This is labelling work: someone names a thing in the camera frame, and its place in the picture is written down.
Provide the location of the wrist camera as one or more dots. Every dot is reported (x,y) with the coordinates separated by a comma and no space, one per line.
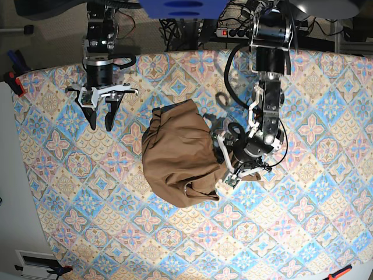
(232,180)
(85,99)

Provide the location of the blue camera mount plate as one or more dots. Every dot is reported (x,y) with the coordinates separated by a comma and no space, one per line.
(186,9)

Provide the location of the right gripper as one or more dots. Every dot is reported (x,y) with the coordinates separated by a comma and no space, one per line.
(100,83)

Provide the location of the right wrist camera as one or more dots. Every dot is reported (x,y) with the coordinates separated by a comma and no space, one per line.
(85,99)

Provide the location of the patterned tablecloth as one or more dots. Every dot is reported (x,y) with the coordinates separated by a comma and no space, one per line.
(311,215)

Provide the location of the brown t-shirt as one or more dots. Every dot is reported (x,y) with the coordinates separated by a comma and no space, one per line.
(178,157)

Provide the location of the black orange clamp bottom left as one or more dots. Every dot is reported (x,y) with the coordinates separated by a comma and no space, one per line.
(59,271)

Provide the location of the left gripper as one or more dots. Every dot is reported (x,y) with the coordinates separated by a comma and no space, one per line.
(243,153)

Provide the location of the white power strip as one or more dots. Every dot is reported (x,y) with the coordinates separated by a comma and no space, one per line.
(232,33)

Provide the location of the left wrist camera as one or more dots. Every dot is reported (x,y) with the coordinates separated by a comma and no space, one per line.
(232,180)

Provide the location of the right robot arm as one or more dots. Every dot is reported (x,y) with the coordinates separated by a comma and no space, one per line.
(102,32)

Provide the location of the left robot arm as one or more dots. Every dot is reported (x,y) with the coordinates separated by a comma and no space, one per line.
(273,31)

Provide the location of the white vent panel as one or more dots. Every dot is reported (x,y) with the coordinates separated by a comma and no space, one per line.
(36,265)

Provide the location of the orange black clamp bottom right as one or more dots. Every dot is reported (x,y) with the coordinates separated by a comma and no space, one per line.
(339,273)

